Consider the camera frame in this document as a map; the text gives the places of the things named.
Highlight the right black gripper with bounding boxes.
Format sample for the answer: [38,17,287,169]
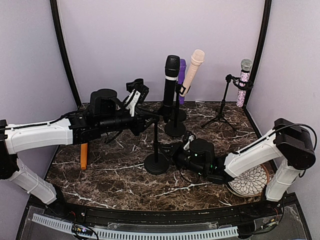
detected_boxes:
[159,140,207,177]

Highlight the black stand of beige microphone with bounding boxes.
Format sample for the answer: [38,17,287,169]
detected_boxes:
[164,84,186,138]

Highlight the black microphone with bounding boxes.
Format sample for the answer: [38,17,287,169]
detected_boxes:
[161,55,180,123]

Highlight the orange microphone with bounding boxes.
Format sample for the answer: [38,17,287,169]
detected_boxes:
[80,143,88,170]

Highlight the beige pink microphone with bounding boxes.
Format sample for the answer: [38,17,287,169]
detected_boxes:
[179,49,205,97]

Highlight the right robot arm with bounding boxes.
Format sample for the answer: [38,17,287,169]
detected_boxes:
[158,118,318,217]

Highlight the black stand of purple microphone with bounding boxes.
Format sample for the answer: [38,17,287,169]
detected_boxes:
[170,107,187,122]

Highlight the purple microphone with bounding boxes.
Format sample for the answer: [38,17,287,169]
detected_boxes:
[178,58,187,105]

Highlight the black tripod mic stand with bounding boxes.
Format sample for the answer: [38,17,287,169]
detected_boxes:
[200,74,254,132]

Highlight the glitter silver microphone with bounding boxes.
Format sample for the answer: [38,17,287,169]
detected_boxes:
[236,58,253,108]

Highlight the flower pattern plate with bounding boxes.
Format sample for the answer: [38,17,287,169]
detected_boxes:
[227,164,270,198]

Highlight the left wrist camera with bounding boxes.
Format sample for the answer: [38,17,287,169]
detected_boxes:
[123,84,149,117]

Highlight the white cable duct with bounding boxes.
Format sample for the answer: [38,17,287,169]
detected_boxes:
[31,213,239,240]

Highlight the black front rail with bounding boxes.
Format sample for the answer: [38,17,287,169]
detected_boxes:
[44,197,283,227]

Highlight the left black frame post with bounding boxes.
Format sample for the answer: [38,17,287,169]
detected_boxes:
[49,0,82,107]

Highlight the black frame post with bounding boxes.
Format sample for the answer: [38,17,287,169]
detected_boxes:
[49,0,82,107]
[246,0,273,108]

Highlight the right black frame post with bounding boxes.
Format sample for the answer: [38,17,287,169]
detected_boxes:
[246,0,273,108]

